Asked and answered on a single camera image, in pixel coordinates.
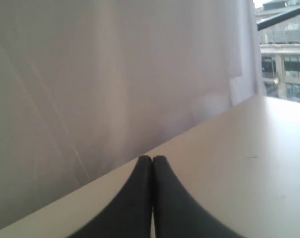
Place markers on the black window frame bar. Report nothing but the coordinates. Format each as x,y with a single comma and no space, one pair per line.
278,18

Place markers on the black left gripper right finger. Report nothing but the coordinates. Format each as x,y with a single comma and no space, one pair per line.
176,213

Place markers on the white curtain backdrop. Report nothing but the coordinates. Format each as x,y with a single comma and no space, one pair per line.
88,85

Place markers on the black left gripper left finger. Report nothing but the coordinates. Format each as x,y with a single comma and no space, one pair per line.
128,215

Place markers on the building outside window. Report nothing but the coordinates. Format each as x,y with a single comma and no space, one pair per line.
280,51

